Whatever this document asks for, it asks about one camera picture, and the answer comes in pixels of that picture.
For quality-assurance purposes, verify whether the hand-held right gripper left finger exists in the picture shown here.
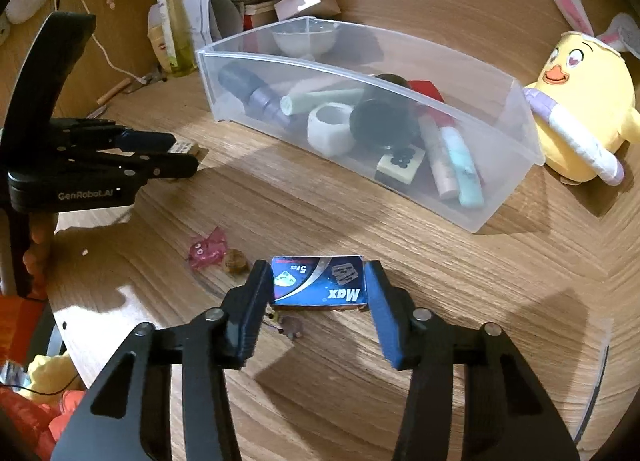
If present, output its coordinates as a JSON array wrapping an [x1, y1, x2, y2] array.
[[50, 259, 274, 461]]

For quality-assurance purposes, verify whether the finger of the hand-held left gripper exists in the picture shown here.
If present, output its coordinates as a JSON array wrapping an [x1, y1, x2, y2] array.
[[52, 118, 177, 154], [75, 148, 201, 182]]

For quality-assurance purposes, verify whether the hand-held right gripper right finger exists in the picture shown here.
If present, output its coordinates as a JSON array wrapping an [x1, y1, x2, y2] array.
[[364, 261, 581, 461]]

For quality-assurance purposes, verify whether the small labelled box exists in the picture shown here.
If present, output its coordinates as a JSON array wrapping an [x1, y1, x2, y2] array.
[[167, 140, 211, 162]]

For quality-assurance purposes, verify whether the blue razor blade box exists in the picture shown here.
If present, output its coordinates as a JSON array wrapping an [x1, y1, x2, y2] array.
[[270, 255, 370, 312]]

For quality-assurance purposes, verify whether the black flashlight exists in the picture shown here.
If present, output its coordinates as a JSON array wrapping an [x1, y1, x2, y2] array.
[[218, 64, 297, 130]]

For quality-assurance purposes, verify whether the clear plastic container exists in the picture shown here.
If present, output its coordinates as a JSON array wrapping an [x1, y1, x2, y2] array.
[[196, 16, 546, 235]]

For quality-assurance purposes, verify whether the white mahjong tile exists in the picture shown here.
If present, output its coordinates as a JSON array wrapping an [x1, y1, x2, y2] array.
[[375, 145, 426, 186]]

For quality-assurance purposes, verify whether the pinkish white tube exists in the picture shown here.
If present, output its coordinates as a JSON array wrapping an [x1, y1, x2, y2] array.
[[419, 114, 460, 200]]

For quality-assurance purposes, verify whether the white lotion tube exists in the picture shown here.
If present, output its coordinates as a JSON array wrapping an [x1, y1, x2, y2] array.
[[442, 126, 486, 210]]

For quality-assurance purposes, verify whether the green glass bottle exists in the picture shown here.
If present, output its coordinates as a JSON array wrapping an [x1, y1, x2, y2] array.
[[350, 74, 427, 150]]

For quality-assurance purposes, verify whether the person's left hand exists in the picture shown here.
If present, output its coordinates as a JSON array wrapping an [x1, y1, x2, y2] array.
[[22, 214, 56, 293]]

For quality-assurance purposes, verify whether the small brown nut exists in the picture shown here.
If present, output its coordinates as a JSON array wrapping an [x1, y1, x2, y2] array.
[[223, 249, 250, 275]]

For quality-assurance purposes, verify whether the wooden pencil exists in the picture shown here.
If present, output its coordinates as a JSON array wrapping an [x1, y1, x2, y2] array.
[[96, 77, 134, 105]]

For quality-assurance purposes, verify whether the pink candy wrapper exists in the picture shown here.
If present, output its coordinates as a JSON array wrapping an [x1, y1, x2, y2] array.
[[187, 227, 229, 272]]

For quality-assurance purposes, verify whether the green spray bottle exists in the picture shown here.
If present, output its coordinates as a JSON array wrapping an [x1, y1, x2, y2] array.
[[156, 0, 199, 78]]

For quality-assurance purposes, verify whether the white paper packet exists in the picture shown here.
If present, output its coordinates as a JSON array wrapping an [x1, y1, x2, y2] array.
[[147, 0, 241, 73]]

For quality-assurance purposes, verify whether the white tape roll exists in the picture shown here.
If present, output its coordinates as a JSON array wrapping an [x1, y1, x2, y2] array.
[[306, 104, 357, 157]]

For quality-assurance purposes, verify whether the small yellow plush toy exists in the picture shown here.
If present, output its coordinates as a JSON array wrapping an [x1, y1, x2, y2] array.
[[19, 351, 85, 404]]

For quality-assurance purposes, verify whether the small white box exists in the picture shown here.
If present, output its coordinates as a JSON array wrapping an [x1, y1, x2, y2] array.
[[274, 0, 342, 23]]

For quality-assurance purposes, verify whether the red cloth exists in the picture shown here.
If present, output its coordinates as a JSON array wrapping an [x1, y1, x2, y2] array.
[[0, 296, 91, 461]]

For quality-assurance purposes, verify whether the red packet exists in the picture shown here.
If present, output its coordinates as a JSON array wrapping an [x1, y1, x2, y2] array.
[[406, 80, 458, 129]]

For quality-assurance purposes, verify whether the yellow chick plush toy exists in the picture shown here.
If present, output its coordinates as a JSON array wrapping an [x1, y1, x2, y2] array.
[[522, 0, 640, 187]]

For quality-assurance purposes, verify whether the white cord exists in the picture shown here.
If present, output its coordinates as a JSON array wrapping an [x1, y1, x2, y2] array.
[[52, 0, 151, 85]]

